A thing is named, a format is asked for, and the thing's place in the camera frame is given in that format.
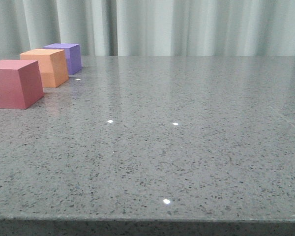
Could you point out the orange foam cube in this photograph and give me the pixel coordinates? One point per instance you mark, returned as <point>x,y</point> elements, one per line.
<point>52,65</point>

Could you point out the purple foam cube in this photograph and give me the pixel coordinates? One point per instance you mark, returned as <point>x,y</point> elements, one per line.
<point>72,55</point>

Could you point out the pale green curtain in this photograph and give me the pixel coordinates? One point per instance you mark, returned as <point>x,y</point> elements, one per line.
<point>151,27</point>

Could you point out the red foam cube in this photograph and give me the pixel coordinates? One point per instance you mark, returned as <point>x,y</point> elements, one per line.
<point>20,83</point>

